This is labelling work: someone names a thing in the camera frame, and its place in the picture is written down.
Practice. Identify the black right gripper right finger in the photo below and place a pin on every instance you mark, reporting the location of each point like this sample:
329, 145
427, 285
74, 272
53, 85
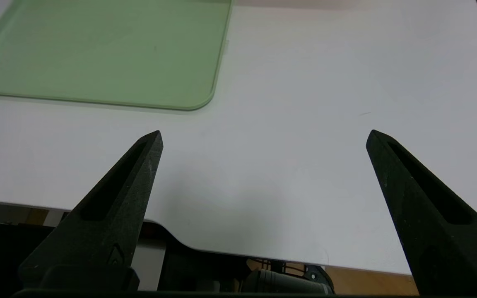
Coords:
437, 248

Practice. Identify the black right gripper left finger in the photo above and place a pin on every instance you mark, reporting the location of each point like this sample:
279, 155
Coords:
110, 215

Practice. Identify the black robot base chassis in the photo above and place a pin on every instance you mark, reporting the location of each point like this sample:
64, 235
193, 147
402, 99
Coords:
205, 269

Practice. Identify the light green plastic tray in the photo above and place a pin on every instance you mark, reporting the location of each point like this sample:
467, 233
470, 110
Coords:
106, 54

